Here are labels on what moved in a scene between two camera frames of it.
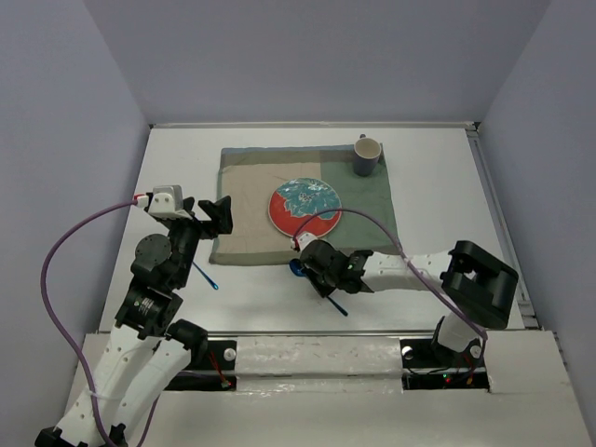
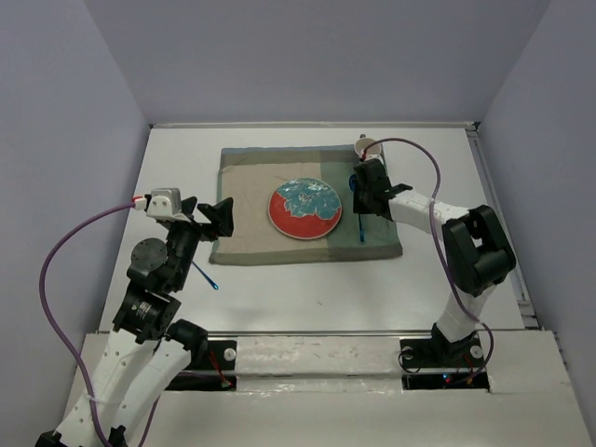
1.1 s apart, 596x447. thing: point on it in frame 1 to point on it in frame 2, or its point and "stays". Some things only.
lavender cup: (367, 153) stays
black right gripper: (322, 291) to (358, 207)
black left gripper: (222, 221) stays
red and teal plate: (301, 204) stays
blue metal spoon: (296, 266) to (352, 181)
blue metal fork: (212, 283) stays
